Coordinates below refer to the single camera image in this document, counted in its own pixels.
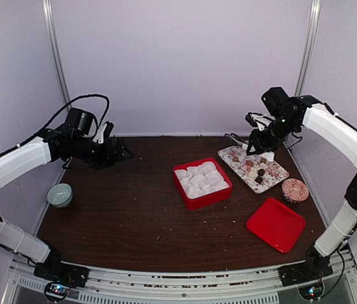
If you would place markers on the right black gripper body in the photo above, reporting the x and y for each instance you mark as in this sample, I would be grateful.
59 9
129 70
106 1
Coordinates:
269 140

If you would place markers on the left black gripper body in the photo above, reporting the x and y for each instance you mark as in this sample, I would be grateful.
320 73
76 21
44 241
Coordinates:
104 157

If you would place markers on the metal serving tongs white handle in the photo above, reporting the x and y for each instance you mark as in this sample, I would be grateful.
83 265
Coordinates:
250 149

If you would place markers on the dark round chocolate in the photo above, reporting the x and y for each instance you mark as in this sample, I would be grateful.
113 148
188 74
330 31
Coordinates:
261 172

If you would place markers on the dark square chocolate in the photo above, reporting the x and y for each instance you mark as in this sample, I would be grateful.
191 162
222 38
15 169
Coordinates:
259 179

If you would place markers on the red square tin box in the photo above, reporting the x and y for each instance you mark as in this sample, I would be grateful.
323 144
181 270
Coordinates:
201 183

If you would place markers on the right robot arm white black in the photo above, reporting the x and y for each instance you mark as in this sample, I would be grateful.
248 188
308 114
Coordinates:
291 115

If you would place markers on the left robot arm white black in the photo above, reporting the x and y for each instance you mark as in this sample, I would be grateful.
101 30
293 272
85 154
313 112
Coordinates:
48 146

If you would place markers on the star shaped brown chocolate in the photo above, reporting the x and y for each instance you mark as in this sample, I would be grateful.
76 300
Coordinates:
249 163

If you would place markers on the floral rectangular tray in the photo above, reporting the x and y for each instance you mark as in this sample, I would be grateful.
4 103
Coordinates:
257 172

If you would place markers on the pale green ceramic bowl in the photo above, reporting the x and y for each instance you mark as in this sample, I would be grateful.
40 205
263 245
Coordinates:
60 195

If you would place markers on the red patterned small bowl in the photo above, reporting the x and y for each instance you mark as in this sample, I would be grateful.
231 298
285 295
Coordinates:
294 191

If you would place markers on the red tin lid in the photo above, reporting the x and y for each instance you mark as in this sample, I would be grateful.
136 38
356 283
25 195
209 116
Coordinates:
277 225

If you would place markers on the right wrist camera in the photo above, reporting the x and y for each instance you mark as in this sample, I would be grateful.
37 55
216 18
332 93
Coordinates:
258 121

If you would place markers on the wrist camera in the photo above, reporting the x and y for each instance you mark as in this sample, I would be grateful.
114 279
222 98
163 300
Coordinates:
258 121
103 132

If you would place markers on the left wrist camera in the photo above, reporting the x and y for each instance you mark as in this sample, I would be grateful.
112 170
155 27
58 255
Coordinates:
103 132

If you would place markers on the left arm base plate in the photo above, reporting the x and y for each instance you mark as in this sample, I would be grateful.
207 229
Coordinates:
61 280

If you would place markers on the front aluminium rail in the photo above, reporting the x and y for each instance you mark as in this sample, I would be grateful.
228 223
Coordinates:
255 285

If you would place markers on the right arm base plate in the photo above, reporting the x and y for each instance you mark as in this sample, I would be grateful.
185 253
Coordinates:
305 277

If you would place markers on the right aluminium frame post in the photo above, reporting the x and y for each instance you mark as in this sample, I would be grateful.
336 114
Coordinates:
309 45

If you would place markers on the aluminium frame post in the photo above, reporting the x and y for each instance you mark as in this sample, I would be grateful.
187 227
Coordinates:
309 45
47 7

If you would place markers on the left aluminium frame post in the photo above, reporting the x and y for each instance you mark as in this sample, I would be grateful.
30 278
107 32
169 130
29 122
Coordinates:
47 7

